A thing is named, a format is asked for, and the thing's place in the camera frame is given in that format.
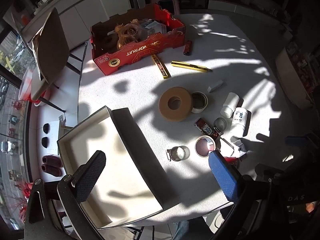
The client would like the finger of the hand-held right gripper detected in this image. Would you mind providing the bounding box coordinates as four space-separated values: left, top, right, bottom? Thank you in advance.
285 135 311 147
255 163 278 181

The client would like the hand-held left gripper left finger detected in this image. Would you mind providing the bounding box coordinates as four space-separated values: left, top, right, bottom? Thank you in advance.
24 151 106 240

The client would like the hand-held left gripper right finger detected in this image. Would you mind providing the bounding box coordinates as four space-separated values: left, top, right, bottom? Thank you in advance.
209 151 288 240

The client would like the small red box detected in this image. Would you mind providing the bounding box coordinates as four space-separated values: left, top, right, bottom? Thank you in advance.
222 156 241 168

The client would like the white power adapter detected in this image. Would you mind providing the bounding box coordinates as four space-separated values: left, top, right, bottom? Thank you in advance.
219 138 248 160

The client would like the white shallow cardboard tray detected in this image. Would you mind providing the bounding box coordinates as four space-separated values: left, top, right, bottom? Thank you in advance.
57 105 180 230

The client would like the large metal hose clamp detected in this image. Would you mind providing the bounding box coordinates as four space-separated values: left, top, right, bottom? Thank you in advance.
166 145 190 162

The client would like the small metal hose clamp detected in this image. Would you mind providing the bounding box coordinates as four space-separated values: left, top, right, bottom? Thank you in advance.
213 117 227 137

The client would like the white bottle with label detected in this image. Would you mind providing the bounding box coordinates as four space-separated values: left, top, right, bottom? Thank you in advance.
229 107 249 137

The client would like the white tape roll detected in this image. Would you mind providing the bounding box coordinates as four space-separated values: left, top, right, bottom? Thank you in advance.
191 92 209 114

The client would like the brown tape roll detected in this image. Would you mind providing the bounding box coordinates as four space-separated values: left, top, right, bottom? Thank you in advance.
159 87 194 122

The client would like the tape roll with flag sticker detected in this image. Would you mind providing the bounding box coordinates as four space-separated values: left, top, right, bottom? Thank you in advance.
195 135 217 158

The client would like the white wooden footstool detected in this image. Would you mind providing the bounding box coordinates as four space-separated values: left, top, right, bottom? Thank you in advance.
46 115 75 155

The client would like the red snack packet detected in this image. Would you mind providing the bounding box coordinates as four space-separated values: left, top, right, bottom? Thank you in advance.
194 118 219 139

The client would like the person's blue jeans leg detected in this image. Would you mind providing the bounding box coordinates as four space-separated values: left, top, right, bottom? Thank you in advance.
174 217 213 240

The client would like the red plastic stool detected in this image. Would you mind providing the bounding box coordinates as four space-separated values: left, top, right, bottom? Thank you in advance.
22 182 35 197

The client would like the display shelf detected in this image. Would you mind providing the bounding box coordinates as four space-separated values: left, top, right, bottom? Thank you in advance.
275 37 320 105

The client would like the plain white bottle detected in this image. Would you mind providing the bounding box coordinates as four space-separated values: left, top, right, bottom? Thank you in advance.
220 92 240 118

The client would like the row of parked cars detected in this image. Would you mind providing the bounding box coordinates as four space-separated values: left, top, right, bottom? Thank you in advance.
0 42 28 180

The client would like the grey rectangular block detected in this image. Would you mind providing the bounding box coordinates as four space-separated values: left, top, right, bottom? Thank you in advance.
207 80 224 93

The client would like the red plastic basin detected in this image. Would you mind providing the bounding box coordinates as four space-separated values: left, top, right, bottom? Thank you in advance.
19 67 34 103

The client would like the yellow utility knife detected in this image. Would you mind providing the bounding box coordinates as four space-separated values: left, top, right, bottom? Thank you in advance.
171 60 213 72

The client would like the yellow blade case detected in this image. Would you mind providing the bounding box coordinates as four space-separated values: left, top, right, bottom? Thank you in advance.
151 54 172 80

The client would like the red cardboard box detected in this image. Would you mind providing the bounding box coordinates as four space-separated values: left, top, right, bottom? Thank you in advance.
90 3 187 76

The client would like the brown dining chair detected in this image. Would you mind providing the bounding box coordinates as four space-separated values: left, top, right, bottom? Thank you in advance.
11 7 84 113

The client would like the golden artificial rose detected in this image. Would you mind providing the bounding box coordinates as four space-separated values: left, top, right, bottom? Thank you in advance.
114 20 145 52

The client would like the clear plastic packaging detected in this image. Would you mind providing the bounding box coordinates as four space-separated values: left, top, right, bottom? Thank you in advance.
140 19 167 37

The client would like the white cabinet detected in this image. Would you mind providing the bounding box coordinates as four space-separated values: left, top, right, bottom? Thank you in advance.
22 0 133 50

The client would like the pink plastic stool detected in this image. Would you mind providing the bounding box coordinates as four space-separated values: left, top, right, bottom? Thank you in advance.
150 0 179 14

